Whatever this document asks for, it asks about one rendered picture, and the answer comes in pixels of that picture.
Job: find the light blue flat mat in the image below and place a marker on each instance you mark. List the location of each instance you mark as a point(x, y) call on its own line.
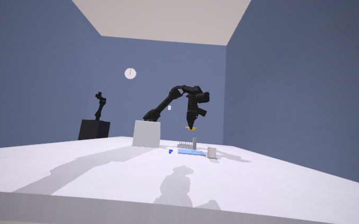
point(190, 152)

